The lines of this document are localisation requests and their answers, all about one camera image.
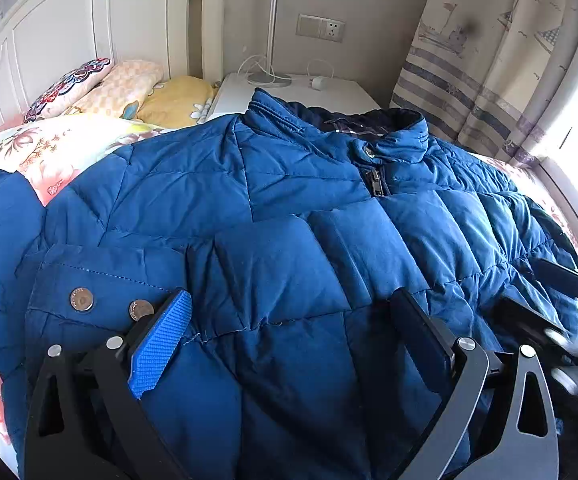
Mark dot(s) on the white charger plug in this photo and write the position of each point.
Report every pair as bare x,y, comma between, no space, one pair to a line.
320,82

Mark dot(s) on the silver floor lamp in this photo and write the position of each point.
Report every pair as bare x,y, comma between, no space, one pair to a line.
271,20

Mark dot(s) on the white nightstand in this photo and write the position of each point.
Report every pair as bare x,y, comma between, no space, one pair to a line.
234,97

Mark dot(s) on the striped boat print curtain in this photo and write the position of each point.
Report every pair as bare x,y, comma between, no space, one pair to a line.
479,60

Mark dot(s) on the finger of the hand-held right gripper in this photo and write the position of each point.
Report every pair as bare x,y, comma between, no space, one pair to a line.
524,317
566,275

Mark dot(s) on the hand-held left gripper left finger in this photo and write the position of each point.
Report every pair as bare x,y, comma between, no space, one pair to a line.
161,342

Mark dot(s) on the blue puffer jacket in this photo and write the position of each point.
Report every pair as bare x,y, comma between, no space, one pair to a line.
289,220

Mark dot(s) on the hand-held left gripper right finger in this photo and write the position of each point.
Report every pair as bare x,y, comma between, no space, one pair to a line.
421,330

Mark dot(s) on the floral printed blanket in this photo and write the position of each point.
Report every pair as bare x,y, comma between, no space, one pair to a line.
44,150

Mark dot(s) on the yellow floral pillow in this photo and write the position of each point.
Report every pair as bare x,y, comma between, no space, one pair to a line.
176,100

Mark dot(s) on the wall socket panel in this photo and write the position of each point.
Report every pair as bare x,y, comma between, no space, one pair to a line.
320,26

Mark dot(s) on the white wooden headboard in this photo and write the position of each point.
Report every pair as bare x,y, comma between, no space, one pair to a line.
54,20

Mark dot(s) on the peach checked pillow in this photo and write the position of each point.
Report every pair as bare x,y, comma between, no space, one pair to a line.
119,85

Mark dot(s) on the embroidered floral pillow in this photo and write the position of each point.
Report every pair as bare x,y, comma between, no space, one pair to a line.
66,87

